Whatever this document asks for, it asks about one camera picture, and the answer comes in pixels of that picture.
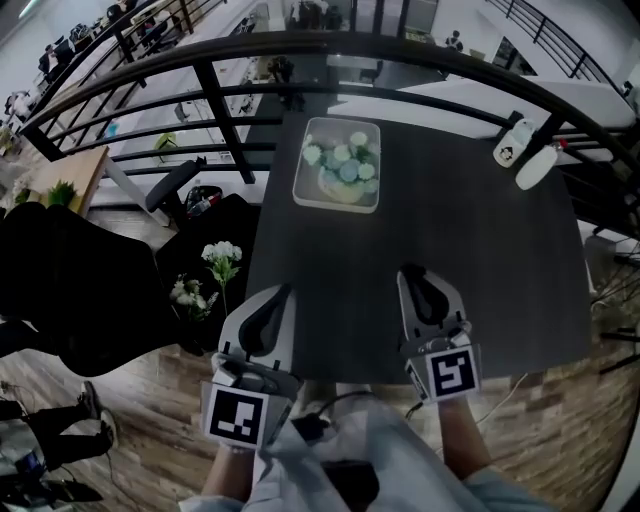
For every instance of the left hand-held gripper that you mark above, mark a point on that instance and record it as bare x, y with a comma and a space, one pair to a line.
235, 410

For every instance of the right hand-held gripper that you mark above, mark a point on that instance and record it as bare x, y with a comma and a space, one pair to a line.
450, 372

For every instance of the white rectangular tray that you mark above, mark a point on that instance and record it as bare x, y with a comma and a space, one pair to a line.
305, 195

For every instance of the white and blue artificial flowers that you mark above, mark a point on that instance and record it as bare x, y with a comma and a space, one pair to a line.
345, 170

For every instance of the person's right forearm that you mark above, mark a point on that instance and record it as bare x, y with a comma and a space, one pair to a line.
460, 435

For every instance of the person's left forearm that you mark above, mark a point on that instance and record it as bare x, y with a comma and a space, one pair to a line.
230, 475

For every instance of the small white artificial flower bunch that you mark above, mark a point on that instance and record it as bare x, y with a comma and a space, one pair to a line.
187, 297

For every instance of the large white artificial flower stem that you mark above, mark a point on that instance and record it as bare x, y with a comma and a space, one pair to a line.
222, 250

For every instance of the red and white bottle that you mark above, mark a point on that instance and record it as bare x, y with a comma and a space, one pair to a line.
205, 204

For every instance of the person's light blue shirt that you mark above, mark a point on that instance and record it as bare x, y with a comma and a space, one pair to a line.
395, 450

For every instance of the white mug with dark print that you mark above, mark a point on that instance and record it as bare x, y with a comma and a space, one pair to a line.
506, 154

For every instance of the plain white cup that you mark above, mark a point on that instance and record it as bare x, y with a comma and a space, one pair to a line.
535, 170

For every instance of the plastic bottle red cap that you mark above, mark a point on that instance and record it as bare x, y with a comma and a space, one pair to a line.
560, 145

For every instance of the small green potted plant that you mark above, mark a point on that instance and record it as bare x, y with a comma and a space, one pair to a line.
62, 192

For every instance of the light wooden desk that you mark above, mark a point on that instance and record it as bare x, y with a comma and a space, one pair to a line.
70, 170

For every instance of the black metal railing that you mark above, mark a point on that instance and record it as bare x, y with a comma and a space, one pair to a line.
300, 47

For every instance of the glass double door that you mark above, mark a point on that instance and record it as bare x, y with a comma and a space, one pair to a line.
380, 15

